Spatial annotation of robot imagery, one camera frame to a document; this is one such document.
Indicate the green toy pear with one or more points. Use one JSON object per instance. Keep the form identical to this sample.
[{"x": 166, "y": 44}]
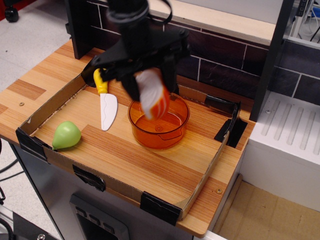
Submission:
[{"x": 66, "y": 135}]

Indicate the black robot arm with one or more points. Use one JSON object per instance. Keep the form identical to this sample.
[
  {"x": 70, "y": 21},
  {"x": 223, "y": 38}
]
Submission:
[{"x": 120, "y": 9}]

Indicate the grey oven control panel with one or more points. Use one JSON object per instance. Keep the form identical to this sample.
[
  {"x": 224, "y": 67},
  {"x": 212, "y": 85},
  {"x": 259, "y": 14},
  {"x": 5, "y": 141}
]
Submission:
[{"x": 95, "y": 224}]

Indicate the dark grey left post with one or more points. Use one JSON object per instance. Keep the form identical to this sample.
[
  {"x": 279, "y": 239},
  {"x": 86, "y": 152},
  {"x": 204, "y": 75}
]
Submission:
[{"x": 79, "y": 25}]

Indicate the black caster wheel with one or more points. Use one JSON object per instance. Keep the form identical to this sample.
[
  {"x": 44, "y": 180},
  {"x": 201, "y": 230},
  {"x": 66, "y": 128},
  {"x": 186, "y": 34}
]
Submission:
[{"x": 11, "y": 13}]

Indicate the dark grey right post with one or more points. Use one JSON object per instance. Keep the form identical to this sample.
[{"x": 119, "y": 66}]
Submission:
[{"x": 263, "y": 91}]

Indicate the yellow handled toy knife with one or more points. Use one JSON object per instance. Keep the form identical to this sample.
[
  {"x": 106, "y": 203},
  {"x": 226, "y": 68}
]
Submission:
[{"x": 108, "y": 101}]

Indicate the light wooden shelf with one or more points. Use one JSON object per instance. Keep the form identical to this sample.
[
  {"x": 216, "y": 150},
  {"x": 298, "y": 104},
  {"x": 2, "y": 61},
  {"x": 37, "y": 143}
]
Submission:
[{"x": 224, "y": 23}]

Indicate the taped cardboard fence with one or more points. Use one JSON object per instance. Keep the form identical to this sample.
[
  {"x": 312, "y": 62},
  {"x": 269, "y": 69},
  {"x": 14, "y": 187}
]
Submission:
[{"x": 185, "y": 183}]

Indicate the orange transparent plastic pot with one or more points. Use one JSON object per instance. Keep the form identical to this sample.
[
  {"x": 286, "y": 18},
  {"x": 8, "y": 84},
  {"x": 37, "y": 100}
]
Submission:
[{"x": 164, "y": 132}]

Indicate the white orange toy sushi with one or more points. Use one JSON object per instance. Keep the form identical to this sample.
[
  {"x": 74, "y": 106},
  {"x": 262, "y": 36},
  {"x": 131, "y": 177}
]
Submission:
[{"x": 154, "y": 96}]

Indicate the dark grey post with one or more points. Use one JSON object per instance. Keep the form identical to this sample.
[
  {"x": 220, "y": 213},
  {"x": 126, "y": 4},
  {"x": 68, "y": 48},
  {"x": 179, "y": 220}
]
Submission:
[
  {"x": 263, "y": 91},
  {"x": 79, "y": 25}
]

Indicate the white toy sink drainboard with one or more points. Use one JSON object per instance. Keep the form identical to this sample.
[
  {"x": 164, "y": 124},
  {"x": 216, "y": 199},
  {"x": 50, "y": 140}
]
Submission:
[{"x": 282, "y": 156}]

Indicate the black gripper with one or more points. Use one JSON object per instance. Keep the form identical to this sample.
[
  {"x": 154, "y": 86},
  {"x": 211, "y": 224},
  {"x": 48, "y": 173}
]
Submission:
[{"x": 142, "y": 45}]

